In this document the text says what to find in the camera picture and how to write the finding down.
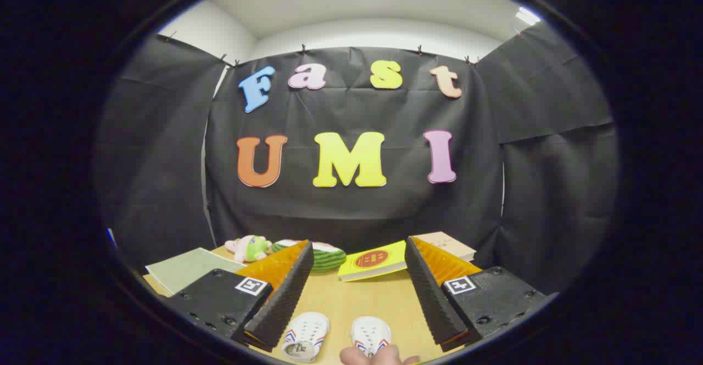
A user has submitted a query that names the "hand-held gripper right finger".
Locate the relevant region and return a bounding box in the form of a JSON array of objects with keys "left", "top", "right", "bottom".
[{"left": 405, "top": 236, "right": 560, "bottom": 353}]

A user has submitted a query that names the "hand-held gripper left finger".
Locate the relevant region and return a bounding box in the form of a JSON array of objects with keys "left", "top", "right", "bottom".
[{"left": 165, "top": 239, "right": 315, "bottom": 353}]

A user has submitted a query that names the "white canvas shoe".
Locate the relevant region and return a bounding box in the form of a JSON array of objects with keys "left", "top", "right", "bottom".
[
  {"left": 350, "top": 316, "right": 393, "bottom": 357},
  {"left": 281, "top": 311, "right": 330, "bottom": 363}
]

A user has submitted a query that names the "beige fabric storage box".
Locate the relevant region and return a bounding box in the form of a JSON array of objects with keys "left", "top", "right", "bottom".
[{"left": 146, "top": 247, "right": 246, "bottom": 297}]

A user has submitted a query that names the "beige book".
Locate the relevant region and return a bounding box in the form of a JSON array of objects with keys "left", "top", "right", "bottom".
[{"left": 412, "top": 231, "right": 477, "bottom": 262}]

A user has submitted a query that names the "watermelon slice plush pillow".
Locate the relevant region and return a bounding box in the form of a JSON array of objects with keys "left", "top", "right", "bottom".
[{"left": 272, "top": 239, "right": 348, "bottom": 273}]

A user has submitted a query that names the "pink and green plush toy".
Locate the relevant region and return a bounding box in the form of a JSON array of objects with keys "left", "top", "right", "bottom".
[{"left": 224, "top": 235, "right": 274, "bottom": 263}]

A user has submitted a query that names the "yellow book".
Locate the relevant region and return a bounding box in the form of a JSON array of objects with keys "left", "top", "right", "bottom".
[{"left": 337, "top": 240, "right": 410, "bottom": 282}]

